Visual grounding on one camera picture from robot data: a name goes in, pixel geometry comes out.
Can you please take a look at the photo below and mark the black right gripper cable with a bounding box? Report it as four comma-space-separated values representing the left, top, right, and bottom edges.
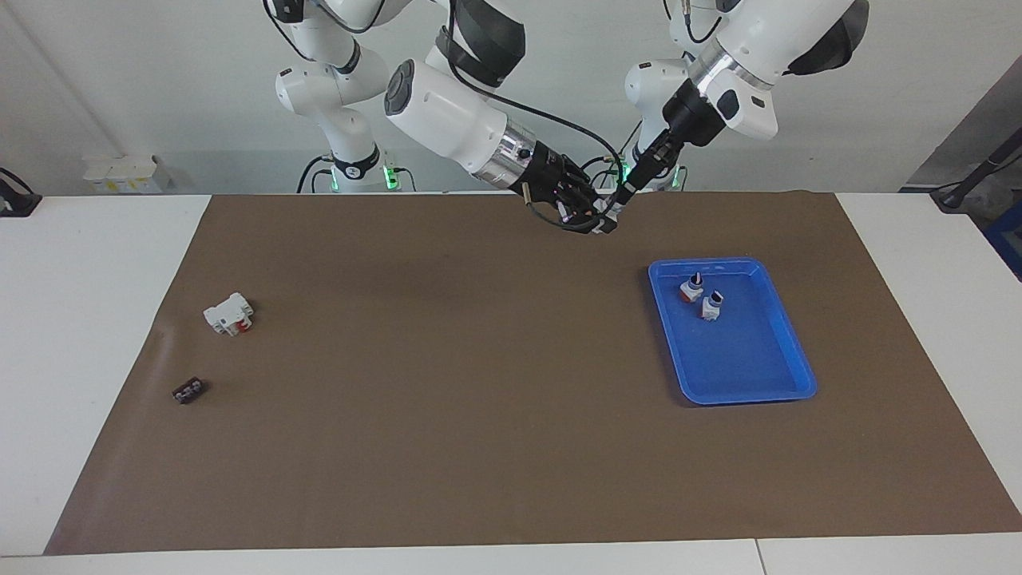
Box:
447, 0, 628, 234

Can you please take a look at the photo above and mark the black stand pole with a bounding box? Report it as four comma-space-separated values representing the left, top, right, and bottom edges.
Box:
930, 128, 1022, 212

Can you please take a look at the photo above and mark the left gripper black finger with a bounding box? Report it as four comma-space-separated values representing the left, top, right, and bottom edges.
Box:
615, 128, 667, 207
623, 136, 679, 212

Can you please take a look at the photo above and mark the brown table mat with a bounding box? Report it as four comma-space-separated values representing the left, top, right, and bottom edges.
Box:
44, 190, 1022, 556

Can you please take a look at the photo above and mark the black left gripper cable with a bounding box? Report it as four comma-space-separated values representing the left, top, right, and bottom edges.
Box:
664, 0, 726, 46

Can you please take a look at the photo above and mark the black table clamp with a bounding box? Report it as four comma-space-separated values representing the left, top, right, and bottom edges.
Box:
0, 168, 42, 218

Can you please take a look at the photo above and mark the blue crate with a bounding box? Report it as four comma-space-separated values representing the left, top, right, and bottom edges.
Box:
984, 204, 1022, 280

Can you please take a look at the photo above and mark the white red circuit breaker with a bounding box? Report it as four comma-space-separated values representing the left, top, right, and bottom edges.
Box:
203, 292, 256, 337

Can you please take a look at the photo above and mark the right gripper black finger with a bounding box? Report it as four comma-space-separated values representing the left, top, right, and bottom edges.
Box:
551, 200, 616, 234
563, 156, 612, 215

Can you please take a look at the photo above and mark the white cardboard box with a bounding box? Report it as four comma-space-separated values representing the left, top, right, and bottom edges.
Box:
84, 154, 160, 195

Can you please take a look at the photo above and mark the black base cable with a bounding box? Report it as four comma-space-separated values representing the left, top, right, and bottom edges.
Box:
568, 120, 644, 190
297, 154, 332, 194

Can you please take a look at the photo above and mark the blue plastic tray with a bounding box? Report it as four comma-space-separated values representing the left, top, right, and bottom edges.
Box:
648, 256, 818, 406

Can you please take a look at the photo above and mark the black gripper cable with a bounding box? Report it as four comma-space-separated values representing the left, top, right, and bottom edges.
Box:
447, 0, 628, 234
664, 0, 726, 46

